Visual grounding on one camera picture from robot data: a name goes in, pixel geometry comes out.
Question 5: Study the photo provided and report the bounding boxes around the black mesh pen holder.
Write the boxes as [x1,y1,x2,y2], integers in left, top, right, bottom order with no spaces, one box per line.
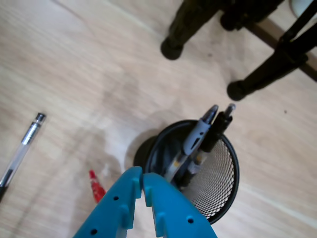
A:
[133,120,240,225]

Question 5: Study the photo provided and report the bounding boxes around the black grip retractable pen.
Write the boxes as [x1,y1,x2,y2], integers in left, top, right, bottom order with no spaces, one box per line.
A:
[182,103,236,190]

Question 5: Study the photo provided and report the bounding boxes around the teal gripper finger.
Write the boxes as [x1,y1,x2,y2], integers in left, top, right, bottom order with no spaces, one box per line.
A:
[143,173,220,238]
[73,166,143,238]

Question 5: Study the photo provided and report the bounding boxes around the red retractable pen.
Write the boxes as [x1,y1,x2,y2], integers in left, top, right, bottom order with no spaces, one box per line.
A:
[89,170,107,203]

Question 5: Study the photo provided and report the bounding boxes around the clear capped black gel pen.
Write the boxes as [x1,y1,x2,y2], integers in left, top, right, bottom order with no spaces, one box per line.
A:
[0,113,47,203]

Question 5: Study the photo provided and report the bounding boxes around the black tripod leg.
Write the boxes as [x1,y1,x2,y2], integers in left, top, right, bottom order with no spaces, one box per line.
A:
[160,0,223,60]
[227,0,317,102]
[219,0,285,32]

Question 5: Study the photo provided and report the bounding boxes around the grey grip pen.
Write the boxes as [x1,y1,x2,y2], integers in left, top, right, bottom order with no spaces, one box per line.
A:
[164,104,219,184]

